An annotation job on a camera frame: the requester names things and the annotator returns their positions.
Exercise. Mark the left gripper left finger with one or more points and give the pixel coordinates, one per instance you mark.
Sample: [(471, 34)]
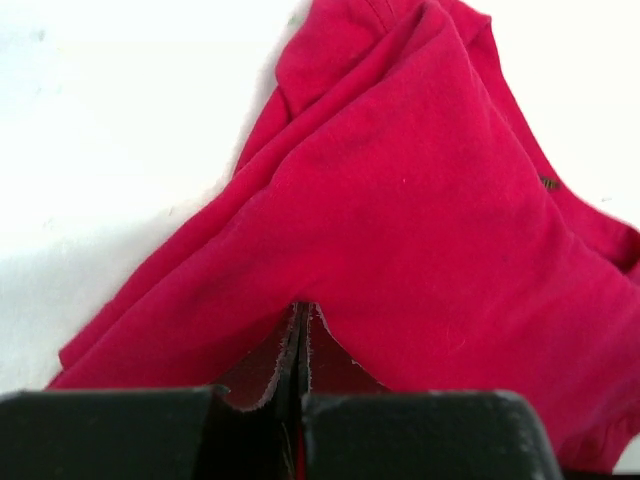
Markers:
[(238, 427)]

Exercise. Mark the crimson t-shirt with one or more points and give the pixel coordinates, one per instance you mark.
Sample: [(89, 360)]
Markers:
[(392, 179)]

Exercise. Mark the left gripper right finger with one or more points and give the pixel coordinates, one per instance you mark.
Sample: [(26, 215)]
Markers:
[(353, 428)]

